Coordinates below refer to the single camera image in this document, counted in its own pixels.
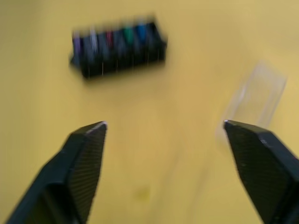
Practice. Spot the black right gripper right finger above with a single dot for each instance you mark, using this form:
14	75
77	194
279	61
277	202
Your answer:
261	168

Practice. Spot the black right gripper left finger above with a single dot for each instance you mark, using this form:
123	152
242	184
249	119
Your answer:
77	172

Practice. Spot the clear plastic cover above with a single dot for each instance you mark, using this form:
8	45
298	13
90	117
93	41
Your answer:
253	98

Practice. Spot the black fuse box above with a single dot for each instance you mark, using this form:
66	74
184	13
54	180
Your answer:
119	52

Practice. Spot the purple fuse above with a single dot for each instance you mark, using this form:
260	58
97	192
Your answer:
77	44

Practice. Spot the grey fuse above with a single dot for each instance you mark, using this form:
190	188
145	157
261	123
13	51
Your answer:
93	42

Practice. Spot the red fuse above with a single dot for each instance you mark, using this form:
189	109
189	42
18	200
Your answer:
109	38

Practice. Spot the green fuse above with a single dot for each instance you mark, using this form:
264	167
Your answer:
127	35

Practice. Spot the blue fuse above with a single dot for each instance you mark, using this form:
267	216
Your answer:
140	31

